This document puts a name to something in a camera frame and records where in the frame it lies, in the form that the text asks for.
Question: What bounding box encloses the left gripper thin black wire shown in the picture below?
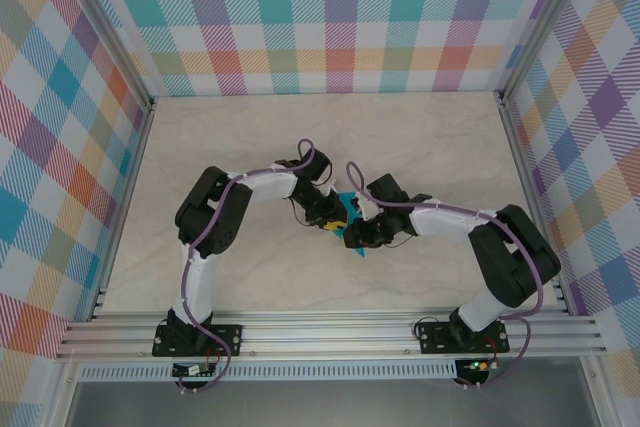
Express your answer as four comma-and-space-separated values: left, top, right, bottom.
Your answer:
291, 200, 317, 229

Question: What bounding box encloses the aluminium frame leg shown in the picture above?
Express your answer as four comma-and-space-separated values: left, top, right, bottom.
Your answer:
579, 354, 619, 427
47, 359, 84, 427

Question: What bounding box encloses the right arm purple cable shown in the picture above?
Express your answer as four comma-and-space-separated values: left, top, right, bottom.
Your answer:
346, 161, 547, 391

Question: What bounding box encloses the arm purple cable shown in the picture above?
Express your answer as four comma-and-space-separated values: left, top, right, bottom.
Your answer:
174, 138, 321, 394
346, 161, 547, 391

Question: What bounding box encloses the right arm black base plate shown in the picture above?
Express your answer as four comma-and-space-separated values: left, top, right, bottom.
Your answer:
417, 319, 510, 354

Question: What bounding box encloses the gripper thin black wire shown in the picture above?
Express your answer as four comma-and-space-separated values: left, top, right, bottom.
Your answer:
387, 230, 419, 251
291, 200, 317, 229

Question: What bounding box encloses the right gripper thin black wire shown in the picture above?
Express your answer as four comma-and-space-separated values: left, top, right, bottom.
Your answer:
387, 230, 419, 251

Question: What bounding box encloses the aluminium mounting rail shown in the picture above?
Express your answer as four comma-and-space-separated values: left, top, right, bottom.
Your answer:
54, 310, 609, 361

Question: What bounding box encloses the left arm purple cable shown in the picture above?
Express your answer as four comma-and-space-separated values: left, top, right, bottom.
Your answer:
174, 138, 321, 394

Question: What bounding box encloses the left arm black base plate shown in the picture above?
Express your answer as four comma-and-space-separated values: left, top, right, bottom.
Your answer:
152, 324, 245, 359

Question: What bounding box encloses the aluminium frame post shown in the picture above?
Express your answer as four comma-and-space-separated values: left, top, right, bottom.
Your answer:
497, 0, 599, 108
52, 0, 157, 113

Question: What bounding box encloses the aluminium side rail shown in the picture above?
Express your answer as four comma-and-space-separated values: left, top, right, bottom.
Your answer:
497, 91, 574, 316
84, 96, 159, 323

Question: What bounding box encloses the perforated metal cable tray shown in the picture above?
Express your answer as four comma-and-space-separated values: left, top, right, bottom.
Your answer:
77, 362, 464, 382

